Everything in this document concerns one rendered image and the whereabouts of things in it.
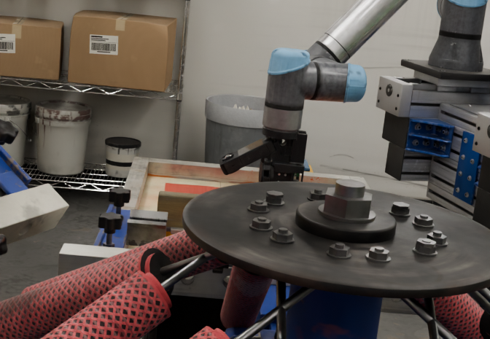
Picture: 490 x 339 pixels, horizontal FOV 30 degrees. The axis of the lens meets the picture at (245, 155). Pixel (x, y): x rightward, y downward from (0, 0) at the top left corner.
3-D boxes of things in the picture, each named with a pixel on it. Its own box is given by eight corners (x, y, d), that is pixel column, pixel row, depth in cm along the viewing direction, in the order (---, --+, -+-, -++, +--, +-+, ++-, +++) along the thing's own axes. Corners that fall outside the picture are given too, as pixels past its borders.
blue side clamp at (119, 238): (106, 237, 184) (109, 203, 183) (131, 238, 185) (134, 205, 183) (87, 294, 155) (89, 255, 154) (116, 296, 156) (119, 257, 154)
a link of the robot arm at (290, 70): (321, 55, 171) (278, 51, 169) (313, 111, 174) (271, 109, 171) (305, 48, 179) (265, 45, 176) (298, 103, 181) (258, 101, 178)
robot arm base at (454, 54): (463, 63, 266) (469, 30, 264) (493, 73, 252) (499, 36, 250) (418, 61, 261) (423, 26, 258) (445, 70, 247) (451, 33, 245)
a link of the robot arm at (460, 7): (440, 31, 249) (448, -19, 246) (436, 27, 262) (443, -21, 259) (485, 36, 248) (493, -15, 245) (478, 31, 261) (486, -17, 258)
